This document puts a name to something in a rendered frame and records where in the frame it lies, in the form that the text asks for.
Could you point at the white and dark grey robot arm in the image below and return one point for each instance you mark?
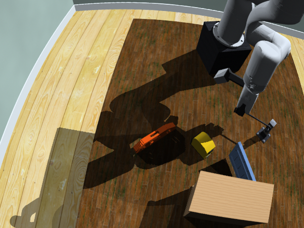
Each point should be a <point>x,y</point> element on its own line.
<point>270,47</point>

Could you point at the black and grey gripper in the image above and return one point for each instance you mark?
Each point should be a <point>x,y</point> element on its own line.
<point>246,101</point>

